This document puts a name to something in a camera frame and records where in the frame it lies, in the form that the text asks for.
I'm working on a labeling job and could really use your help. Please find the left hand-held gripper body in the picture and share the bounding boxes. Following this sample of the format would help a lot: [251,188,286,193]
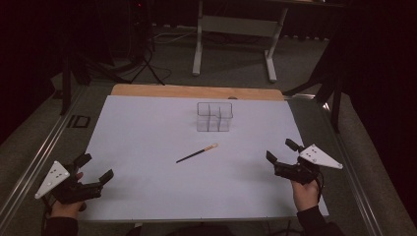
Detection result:
[34,160,103,205]

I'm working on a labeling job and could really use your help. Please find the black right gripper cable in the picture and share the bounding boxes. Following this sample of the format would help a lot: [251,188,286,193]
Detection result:
[314,171,327,203]

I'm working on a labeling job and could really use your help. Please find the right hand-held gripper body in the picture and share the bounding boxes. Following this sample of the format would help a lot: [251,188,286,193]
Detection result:
[273,144,344,185]

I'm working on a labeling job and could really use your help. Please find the white floor cable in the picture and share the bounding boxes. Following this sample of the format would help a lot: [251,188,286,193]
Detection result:
[152,30,198,45]

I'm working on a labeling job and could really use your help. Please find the person's left hand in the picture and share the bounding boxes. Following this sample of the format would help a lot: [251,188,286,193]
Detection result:
[49,200,88,220]

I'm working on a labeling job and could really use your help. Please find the person's dark clothed body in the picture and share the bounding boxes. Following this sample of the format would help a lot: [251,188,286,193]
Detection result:
[126,221,298,236]

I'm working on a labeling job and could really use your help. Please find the clear plastic divided organizer box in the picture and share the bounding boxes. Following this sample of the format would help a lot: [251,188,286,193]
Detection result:
[196,101,234,133]

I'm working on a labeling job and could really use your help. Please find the person's right hand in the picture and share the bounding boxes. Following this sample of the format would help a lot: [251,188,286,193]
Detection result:
[291,178,322,212]

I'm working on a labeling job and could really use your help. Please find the black tripod stand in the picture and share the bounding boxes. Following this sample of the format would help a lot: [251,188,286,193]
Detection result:
[59,0,166,116]

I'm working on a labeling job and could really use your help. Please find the wooden table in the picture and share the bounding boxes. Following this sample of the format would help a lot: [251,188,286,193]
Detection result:
[110,83,285,102]

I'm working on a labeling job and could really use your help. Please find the metal floor rail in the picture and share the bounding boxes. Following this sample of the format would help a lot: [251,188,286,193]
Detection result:
[288,92,383,236]
[0,83,88,227]

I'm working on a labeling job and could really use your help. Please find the black chopstick with wooden end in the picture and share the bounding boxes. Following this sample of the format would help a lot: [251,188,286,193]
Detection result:
[175,143,219,164]

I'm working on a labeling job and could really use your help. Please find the white table mat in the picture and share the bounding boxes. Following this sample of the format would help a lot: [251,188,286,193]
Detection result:
[78,94,330,223]

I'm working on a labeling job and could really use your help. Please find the white metal desk frame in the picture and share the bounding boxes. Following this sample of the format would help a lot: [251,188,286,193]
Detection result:
[192,0,345,84]

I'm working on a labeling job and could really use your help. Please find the black metal stand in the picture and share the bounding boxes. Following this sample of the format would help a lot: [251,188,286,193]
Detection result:
[282,38,346,134]

